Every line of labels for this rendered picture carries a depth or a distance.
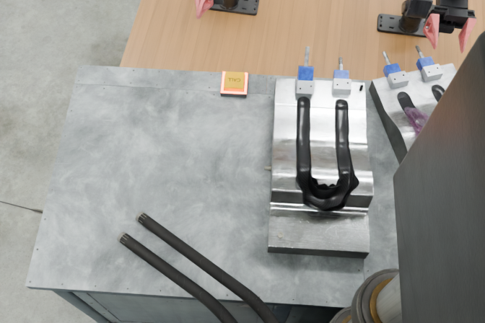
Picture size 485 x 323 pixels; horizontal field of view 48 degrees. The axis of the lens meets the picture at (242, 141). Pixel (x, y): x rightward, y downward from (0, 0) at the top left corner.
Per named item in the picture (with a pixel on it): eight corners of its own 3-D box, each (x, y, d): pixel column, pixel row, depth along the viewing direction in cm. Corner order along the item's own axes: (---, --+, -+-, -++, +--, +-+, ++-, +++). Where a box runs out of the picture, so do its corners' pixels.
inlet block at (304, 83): (297, 45, 158) (299, 46, 153) (315, 46, 158) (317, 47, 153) (294, 90, 161) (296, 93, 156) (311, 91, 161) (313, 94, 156)
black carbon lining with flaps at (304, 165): (295, 99, 160) (298, 81, 152) (350, 103, 160) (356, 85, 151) (292, 213, 144) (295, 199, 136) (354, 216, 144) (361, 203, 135)
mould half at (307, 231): (274, 94, 169) (276, 68, 157) (359, 98, 168) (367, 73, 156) (267, 252, 146) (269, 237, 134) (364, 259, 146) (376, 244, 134)
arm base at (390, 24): (446, 23, 172) (446, 6, 175) (382, 15, 173) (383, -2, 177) (438, 39, 179) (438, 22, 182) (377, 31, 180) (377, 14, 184)
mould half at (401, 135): (368, 89, 170) (376, 68, 160) (446, 73, 173) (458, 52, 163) (430, 241, 148) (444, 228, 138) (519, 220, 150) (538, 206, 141)
